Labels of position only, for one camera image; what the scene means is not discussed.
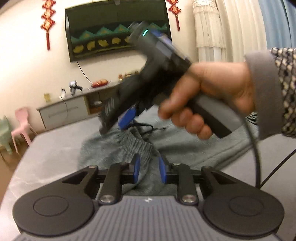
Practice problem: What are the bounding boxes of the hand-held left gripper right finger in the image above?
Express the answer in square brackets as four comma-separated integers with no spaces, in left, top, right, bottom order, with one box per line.
[158,156,232,205]

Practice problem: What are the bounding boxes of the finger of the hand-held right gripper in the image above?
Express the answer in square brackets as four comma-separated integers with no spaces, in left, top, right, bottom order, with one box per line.
[118,108,137,131]

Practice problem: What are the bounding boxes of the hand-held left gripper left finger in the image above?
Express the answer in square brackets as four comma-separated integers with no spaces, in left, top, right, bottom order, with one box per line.
[62,153,141,205]

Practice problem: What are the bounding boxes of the grey sweatpants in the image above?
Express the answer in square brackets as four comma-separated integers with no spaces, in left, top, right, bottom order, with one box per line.
[77,108,259,200]

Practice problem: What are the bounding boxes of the person's right forearm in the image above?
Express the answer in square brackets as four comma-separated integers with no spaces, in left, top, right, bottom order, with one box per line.
[244,47,296,139]

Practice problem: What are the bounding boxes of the person's right hand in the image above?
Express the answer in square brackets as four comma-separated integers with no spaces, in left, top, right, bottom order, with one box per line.
[158,61,256,141]

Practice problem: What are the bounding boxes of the red plate of fruit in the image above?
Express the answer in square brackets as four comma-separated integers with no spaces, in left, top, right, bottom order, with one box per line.
[91,79,110,88]

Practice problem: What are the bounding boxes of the spare black hand-held gripper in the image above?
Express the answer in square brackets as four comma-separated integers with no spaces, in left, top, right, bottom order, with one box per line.
[69,80,83,95]

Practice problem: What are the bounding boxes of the grey TV cabinet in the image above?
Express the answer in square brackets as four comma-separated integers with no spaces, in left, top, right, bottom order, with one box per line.
[36,80,144,130]

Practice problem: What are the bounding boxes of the red Chinese knot ornament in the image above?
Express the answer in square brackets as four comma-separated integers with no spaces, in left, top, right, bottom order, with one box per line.
[40,0,56,51]
[166,0,182,32]

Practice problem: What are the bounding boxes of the white lace curtain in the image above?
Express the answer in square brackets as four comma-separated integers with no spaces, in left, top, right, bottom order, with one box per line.
[192,0,271,63]

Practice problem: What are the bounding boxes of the pink plastic child chair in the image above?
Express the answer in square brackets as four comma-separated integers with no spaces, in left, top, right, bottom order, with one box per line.
[11,107,37,153]

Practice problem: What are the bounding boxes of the green plastic child chair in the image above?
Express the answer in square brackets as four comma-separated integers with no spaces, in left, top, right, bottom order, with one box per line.
[0,116,13,156]

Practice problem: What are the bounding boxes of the blue curtain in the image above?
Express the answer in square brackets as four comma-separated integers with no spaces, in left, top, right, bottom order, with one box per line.
[261,0,296,50]

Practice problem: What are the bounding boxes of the black television cable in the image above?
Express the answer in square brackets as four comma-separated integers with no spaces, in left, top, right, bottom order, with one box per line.
[76,61,93,85]

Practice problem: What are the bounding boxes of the wall television with patterned cover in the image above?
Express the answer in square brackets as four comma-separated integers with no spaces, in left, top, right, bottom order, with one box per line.
[65,0,173,63]

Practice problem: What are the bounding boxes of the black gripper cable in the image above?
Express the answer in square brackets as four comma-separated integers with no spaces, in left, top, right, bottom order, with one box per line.
[239,113,296,189]

